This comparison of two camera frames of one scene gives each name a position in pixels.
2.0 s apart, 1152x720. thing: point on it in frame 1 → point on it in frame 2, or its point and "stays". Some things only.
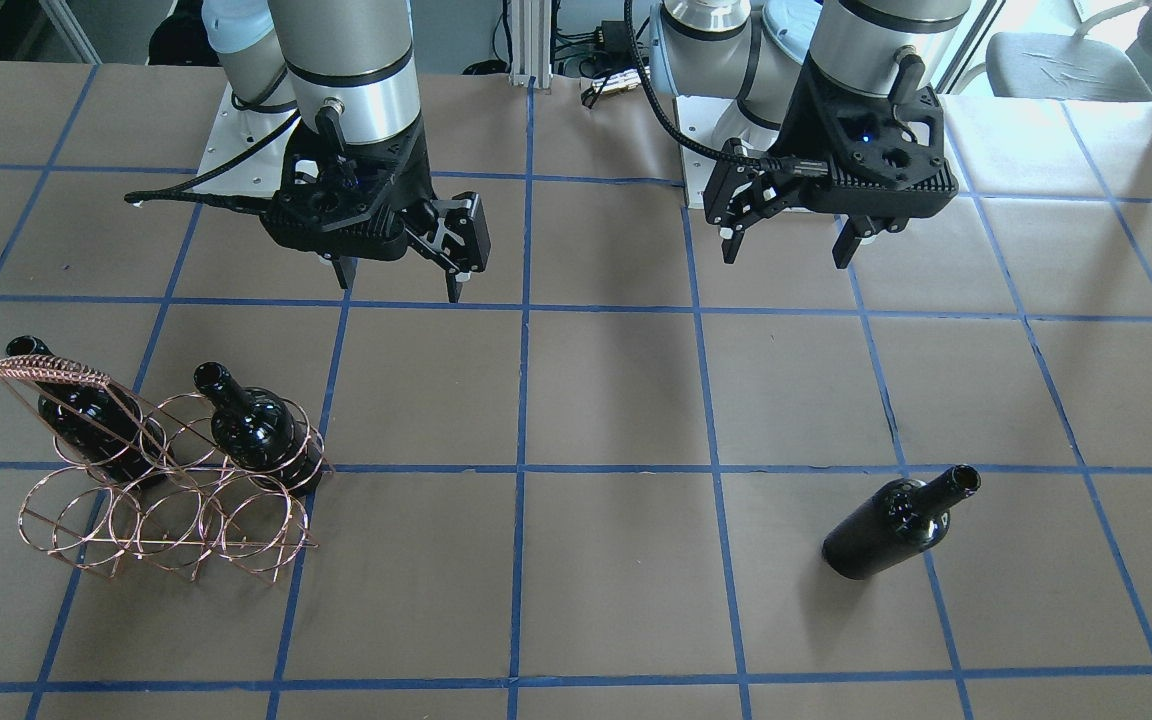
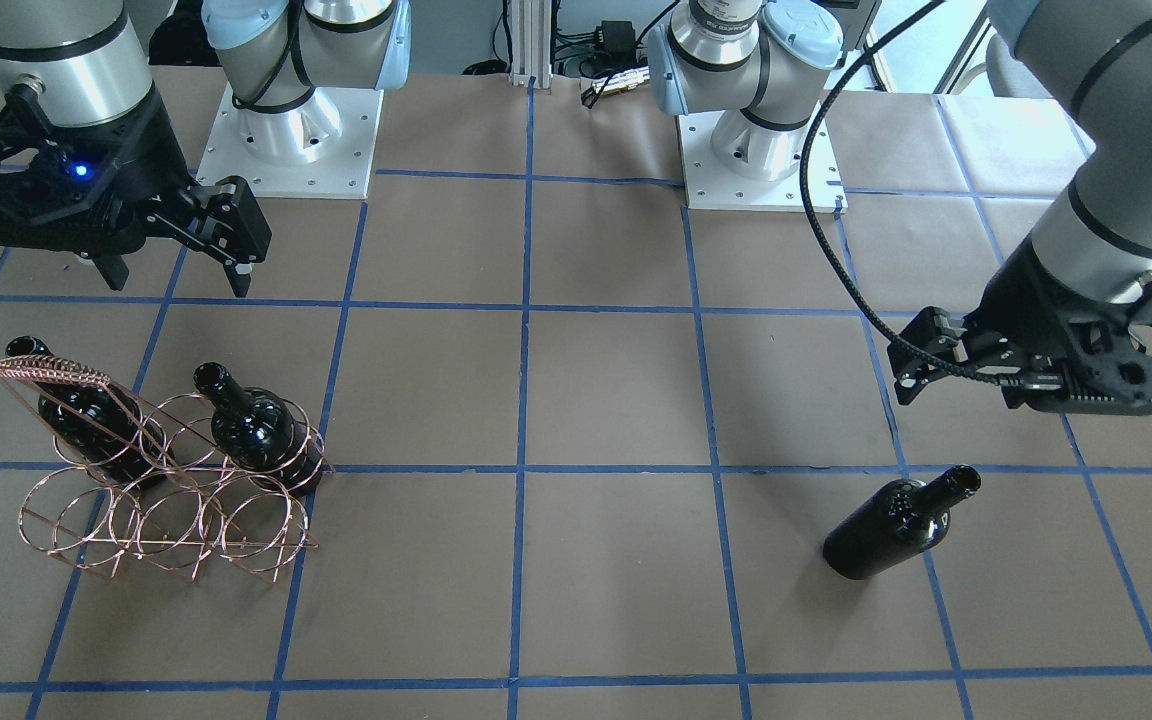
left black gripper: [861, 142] → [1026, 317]
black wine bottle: [902, 519] stays
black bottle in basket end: [260, 433] stays
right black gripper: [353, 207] → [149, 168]
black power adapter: [617, 44] stays
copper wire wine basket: [145, 481] stays
